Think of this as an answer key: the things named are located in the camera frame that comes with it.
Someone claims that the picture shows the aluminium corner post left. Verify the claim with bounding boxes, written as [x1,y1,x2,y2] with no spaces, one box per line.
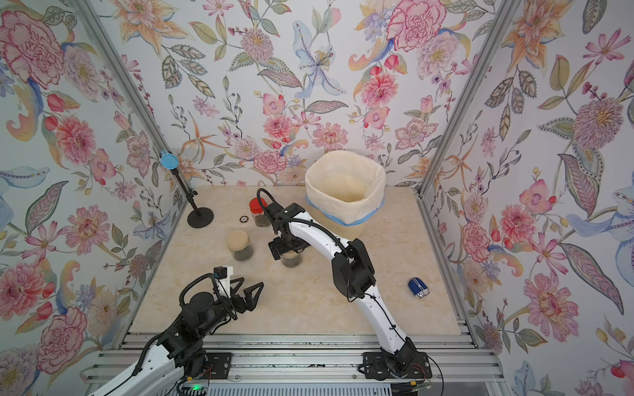
[68,0,187,199]

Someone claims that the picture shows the black round-base stand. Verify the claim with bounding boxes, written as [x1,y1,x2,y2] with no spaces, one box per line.
[159,149,215,229]

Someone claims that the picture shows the red lid tea jar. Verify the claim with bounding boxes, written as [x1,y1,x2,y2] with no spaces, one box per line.
[249,198,271,228]

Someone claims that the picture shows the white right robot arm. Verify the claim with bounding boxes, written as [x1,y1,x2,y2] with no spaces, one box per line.
[256,188,433,380]

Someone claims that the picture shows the aluminium corner post right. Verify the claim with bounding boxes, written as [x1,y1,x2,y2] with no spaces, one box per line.
[418,0,521,200]

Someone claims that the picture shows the beige lid tea jar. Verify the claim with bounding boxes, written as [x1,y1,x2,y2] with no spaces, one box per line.
[226,229,254,262]

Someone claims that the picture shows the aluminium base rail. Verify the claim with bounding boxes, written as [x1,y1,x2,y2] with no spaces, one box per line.
[79,319,513,395]

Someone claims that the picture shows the clear glass tea jar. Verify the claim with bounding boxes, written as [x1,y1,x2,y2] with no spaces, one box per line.
[281,251,303,268]

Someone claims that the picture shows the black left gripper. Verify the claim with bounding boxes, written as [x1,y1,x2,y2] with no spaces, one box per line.
[198,280,264,338]

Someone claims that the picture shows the aluminium corner post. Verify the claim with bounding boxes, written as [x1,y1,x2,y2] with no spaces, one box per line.
[418,0,521,200]
[68,0,187,199]

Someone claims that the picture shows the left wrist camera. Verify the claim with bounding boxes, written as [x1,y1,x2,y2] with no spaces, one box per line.
[214,267,234,295]

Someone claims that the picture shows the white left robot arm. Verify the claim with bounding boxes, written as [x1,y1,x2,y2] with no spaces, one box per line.
[92,273,264,395]

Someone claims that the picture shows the cream trash bin with liner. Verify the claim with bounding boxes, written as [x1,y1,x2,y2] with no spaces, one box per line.
[305,150,386,240]

